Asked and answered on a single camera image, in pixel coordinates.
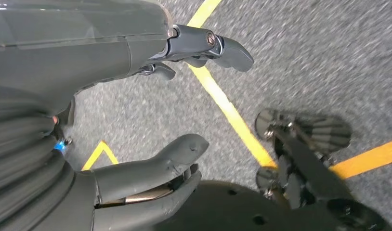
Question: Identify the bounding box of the yellow floor tape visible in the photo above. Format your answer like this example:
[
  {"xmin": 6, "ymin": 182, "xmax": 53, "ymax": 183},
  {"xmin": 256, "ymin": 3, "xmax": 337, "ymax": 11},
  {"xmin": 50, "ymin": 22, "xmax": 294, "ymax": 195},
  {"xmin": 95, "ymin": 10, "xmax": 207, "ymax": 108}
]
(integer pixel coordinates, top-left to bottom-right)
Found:
[
  {"xmin": 186, "ymin": 0, "xmax": 392, "ymax": 181},
  {"xmin": 81, "ymin": 140, "xmax": 120, "ymax": 172}
]

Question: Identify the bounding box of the black robot foot mechanism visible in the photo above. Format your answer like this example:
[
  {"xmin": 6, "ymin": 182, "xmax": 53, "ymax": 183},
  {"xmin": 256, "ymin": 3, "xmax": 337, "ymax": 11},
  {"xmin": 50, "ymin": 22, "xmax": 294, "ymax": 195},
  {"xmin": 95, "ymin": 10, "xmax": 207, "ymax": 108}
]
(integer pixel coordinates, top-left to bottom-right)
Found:
[{"xmin": 254, "ymin": 107, "xmax": 354, "ymax": 211}]

